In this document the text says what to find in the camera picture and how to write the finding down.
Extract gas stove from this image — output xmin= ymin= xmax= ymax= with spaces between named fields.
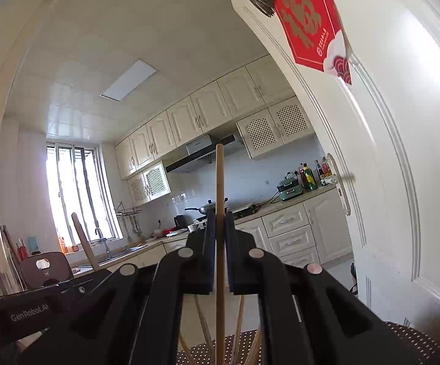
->
xmin=195 ymin=204 xmax=260 ymax=221

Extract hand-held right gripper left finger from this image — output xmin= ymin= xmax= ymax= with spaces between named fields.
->
xmin=16 ymin=209 xmax=217 ymax=365

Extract steel sink faucet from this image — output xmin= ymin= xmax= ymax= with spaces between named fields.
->
xmin=94 ymin=228 xmax=112 ymax=261

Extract green yellow oil bottle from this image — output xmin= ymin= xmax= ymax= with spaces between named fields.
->
xmin=303 ymin=163 xmax=317 ymax=191

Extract black wok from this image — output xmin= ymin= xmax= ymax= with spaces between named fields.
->
xmin=184 ymin=198 xmax=229 ymax=215

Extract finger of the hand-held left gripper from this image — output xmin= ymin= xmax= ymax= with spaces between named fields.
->
xmin=43 ymin=269 xmax=121 ymax=311

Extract cream kitchen wall cabinets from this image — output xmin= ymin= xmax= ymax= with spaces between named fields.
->
xmin=114 ymin=55 xmax=316 ymax=206

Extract white door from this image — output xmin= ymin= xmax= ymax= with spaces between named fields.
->
xmin=220 ymin=0 xmax=440 ymax=339

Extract light bamboo chopstick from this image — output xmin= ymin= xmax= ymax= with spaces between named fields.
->
xmin=215 ymin=144 xmax=225 ymax=365
xmin=248 ymin=325 xmax=262 ymax=365

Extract metal utensil rail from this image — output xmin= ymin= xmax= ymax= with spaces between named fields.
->
xmin=114 ymin=201 xmax=143 ymax=217

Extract steel sink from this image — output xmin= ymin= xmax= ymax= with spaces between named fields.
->
xmin=102 ymin=245 xmax=148 ymax=260

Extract black rice cooker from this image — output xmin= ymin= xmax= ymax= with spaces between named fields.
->
xmin=18 ymin=252 xmax=74 ymax=290

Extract ceiling light panel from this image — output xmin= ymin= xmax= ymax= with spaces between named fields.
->
xmin=99 ymin=58 xmax=158 ymax=103

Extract beige kitchen countertop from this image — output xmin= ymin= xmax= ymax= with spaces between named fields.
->
xmin=68 ymin=184 xmax=337 ymax=270

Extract red paper door poster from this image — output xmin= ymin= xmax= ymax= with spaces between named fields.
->
xmin=270 ymin=0 xmax=354 ymax=86

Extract brass door handle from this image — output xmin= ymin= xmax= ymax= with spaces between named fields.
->
xmin=324 ymin=153 xmax=356 ymax=215

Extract green electric cooker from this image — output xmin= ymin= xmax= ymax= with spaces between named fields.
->
xmin=276 ymin=172 xmax=304 ymax=200

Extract steel range hood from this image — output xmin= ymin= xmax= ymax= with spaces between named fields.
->
xmin=165 ymin=134 xmax=245 ymax=174

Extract brown polka dot tablecloth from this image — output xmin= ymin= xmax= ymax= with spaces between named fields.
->
xmin=174 ymin=321 xmax=440 ymax=365

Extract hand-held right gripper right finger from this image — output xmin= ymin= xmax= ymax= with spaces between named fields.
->
xmin=224 ymin=212 xmax=424 ymax=365

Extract kitchen window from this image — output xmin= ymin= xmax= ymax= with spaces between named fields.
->
xmin=45 ymin=141 xmax=124 ymax=253

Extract thin tan chopstick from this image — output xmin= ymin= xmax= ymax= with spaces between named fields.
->
xmin=232 ymin=296 xmax=245 ymax=356
xmin=194 ymin=296 xmax=214 ymax=346

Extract cream kitchen base cabinets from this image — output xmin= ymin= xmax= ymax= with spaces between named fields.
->
xmin=72 ymin=188 xmax=354 ymax=274

